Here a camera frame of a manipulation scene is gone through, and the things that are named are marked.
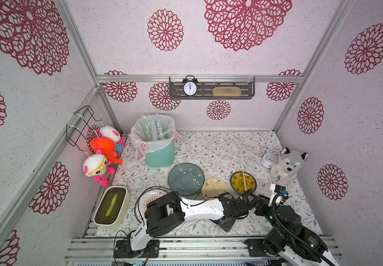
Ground small white round gauge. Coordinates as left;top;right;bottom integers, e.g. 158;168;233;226
261;153;277;168

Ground bare chopsticks pair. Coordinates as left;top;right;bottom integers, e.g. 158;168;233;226
208;176;222;197
242;171;248;192

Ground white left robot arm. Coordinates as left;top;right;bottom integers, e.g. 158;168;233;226
127;192;250;252

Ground white plush doll yellow glasses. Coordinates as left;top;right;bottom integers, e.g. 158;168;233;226
83;149;115;187

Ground metal base rail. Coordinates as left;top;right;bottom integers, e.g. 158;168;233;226
62;236;280;266

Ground white container green inside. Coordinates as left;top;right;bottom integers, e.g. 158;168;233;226
93;186;130;229

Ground black alarm clock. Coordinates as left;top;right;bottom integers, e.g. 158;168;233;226
183;75;199;96

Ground white pink plush doll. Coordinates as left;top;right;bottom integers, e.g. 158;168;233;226
96;126;124;144

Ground dark green glass plate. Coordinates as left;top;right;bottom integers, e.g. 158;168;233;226
168;163;205;196

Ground wooden brush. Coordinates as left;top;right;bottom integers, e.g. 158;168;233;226
212;86;242;98

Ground cream yellow plate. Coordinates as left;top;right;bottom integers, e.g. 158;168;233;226
201;178;229;200

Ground husky plush toy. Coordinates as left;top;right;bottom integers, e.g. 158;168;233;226
270;147;309;187

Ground grey wall shelf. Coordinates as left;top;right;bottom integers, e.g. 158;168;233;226
168;76;255;100

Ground black wire rack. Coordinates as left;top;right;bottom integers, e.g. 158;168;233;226
65;105;102;152

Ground yellow patterned plate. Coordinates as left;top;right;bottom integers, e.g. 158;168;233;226
230;171;257;194

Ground white orange patterned plate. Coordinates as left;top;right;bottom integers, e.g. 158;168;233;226
134;186;171;223

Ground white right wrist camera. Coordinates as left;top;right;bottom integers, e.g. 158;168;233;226
268;184;289;207

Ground green trash bin with bag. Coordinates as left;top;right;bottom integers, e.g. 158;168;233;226
129;114;182;167

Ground red orange plush toy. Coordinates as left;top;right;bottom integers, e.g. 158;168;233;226
90;136;122;166

